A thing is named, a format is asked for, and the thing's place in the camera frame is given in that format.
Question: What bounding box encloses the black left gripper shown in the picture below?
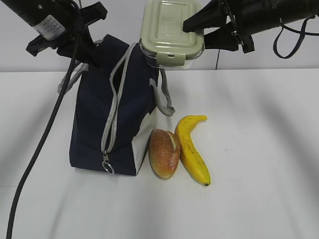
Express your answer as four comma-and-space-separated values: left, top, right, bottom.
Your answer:
26, 2, 108, 67

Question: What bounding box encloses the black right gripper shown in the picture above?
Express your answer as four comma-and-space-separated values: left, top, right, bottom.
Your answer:
182, 0, 255, 53

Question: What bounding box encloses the green lidded food container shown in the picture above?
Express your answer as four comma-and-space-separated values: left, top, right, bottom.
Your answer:
140, 0, 205, 69

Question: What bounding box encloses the navy blue lunch bag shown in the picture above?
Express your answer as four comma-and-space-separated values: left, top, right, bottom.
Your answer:
68, 35, 175, 176

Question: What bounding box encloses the brown bread loaf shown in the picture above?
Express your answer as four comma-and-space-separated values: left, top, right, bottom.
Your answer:
148, 129, 180, 179

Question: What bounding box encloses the yellow banana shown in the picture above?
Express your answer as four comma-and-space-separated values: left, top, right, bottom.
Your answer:
174, 115, 211, 187

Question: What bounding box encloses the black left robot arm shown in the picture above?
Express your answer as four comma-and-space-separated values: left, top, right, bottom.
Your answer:
3, 0, 107, 66

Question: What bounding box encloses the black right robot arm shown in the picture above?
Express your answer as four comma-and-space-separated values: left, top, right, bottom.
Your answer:
182, 0, 319, 53

